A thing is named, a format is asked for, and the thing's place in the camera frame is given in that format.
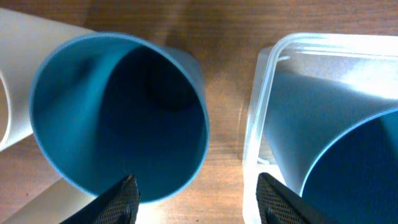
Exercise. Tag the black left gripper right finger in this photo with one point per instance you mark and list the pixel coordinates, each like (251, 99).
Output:
(278, 204)

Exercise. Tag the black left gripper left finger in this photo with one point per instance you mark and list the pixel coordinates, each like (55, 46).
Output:
(118, 205)

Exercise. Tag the blue cup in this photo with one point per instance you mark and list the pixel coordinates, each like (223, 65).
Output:
(107, 105)
(336, 147)

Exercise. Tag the cream cup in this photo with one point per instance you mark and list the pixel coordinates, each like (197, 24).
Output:
(26, 41)

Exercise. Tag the clear plastic storage container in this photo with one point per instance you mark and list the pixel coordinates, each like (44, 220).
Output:
(367, 63)

